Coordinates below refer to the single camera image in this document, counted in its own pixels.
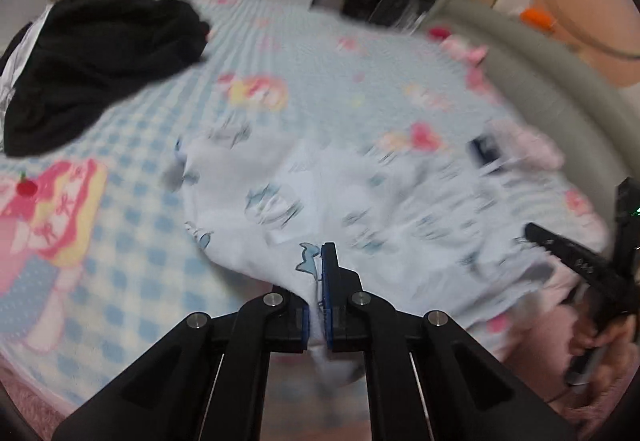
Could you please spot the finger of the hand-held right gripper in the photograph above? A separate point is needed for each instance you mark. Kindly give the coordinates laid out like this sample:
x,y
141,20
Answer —
x,y
575,258

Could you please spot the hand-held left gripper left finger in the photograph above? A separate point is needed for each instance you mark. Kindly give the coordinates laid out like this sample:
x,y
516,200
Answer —
x,y
301,328

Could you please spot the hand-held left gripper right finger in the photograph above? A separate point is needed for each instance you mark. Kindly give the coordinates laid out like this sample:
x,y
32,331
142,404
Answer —
x,y
327,301

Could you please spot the light blue printed pajama pants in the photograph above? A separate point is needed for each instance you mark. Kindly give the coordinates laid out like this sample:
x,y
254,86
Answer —
x,y
360,201

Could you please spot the person's right hand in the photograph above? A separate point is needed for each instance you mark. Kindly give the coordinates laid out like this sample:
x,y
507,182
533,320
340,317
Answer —
x,y
612,338

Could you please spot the pale pink small garment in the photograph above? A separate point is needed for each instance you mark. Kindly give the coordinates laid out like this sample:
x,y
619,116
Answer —
x,y
532,143

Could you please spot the navy white small garment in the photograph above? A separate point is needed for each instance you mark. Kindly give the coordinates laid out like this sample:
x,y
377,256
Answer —
x,y
486,152

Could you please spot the grey padded headboard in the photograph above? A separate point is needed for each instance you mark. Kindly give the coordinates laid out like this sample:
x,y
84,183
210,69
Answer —
x,y
540,66

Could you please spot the blue checked cartoon blanket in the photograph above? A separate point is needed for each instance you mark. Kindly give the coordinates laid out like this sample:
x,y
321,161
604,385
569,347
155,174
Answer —
x,y
150,201

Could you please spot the pink plush toy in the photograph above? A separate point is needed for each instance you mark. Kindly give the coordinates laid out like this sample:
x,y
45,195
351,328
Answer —
x,y
462,46

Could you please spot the orange carrot plush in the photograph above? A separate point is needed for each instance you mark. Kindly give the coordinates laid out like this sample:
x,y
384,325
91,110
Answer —
x,y
536,17

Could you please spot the round table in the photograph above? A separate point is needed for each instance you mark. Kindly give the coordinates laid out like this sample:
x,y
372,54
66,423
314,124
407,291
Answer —
x,y
585,6

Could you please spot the black garment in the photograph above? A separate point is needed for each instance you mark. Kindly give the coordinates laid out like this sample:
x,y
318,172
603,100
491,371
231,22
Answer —
x,y
100,66

